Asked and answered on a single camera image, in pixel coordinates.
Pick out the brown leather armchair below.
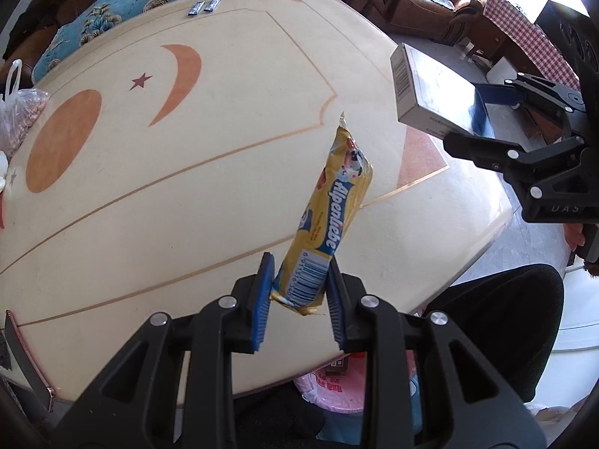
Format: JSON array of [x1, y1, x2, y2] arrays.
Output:
[[384, 0, 486, 48]]

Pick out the person's black trousers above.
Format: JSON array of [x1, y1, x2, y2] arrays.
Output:
[[233, 264, 565, 449]]

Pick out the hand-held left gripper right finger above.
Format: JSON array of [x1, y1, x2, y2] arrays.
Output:
[[326, 259, 547, 449]]

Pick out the blue floral cushion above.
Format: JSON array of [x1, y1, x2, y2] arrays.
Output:
[[33, 0, 214, 85]]

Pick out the clear plastic bag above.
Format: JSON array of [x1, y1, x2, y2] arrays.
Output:
[[0, 59, 50, 160]]

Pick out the yellow candy packet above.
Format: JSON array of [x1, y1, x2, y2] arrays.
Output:
[[270, 112, 374, 317]]

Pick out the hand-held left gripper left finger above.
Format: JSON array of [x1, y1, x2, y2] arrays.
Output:
[[55, 251, 275, 449]]

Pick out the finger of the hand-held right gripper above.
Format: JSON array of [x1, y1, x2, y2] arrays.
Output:
[[472, 72, 588, 122], [442, 130, 589, 183]]

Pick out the red checkered tablecloth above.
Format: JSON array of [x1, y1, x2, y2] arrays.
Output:
[[482, 0, 581, 92]]

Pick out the pink-edged phone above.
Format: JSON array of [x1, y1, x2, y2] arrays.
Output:
[[2, 309, 56, 413]]

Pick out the white plastic tub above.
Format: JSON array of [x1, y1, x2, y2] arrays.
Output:
[[526, 266, 599, 413]]

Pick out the person's right hand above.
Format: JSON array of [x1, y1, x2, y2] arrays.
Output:
[[563, 222, 589, 263]]

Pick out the grey cardboard box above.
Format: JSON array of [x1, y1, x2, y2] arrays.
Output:
[[390, 43, 490, 140]]

